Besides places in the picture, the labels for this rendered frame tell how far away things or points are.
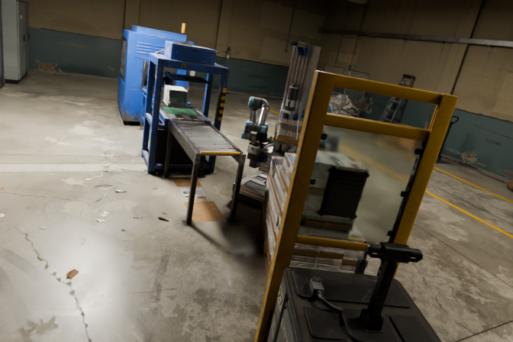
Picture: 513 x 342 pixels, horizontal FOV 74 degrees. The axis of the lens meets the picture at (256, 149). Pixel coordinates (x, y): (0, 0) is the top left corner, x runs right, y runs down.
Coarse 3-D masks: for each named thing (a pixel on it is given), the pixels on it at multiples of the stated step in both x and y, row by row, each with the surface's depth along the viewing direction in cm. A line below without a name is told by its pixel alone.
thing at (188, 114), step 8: (160, 112) 475; (168, 112) 480; (176, 112) 489; (184, 112) 498; (192, 112) 508; (200, 112) 520; (160, 120) 471; (168, 120) 450; (176, 120) 455; (184, 120) 460; (192, 120) 466; (200, 120) 471; (208, 120) 483
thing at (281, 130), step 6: (282, 120) 341; (288, 120) 342; (276, 126) 361; (282, 126) 342; (288, 126) 342; (294, 126) 343; (276, 132) 356; (282, 132) 341; (288, 132) 342; (288, 144) 361
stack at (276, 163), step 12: (276, 156) 365; (276, 168) 331; (276, 180) 326; (276, 192) 317; (264, 204) 372; (276, 204) 307; (264, 216) 360; (276, 216) 296; (276, 228) 291; (264, 240) 338; (264, 252) 330
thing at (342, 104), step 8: (360, 72) 1036; (336, 96) 1122; (344, 96) 1062; (336, 104) 1082; (344, 104) 1063; (352, 104) 1075; (360, 104) 1082; (336, 112) 1082; (344, 112) 1072; (352, 112) 1078
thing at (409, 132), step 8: (328, 120) 174; (336, 120) 174; (344, 120) 174; (352, 120) 175; (360, 120) 175; (368, 120) 178; (352, 128) 176; (360, 128) 176; (368, 128) 177; (376, 128) 177; (384, 128) 178; (392, 128) 178; (400, 128) 178; (408, 128) 179; (416, 128) 180; (400, 136) 179; (408, 136) 180; (416, 136) 180; (424, 136) 181
